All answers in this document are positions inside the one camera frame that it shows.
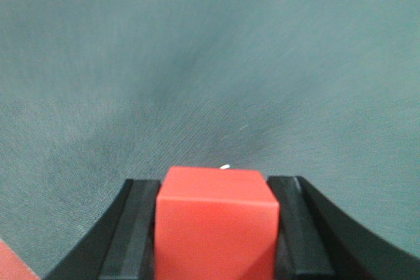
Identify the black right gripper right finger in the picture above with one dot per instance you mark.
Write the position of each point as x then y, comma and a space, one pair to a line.
318, 240

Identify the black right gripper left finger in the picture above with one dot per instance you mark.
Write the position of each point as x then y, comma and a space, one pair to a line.
120, 245

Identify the red magnetic cube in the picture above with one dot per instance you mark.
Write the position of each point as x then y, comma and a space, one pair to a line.
215, 224
13, 267

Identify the dark grey table mat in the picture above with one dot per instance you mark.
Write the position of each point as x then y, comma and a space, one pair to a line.
97, 91

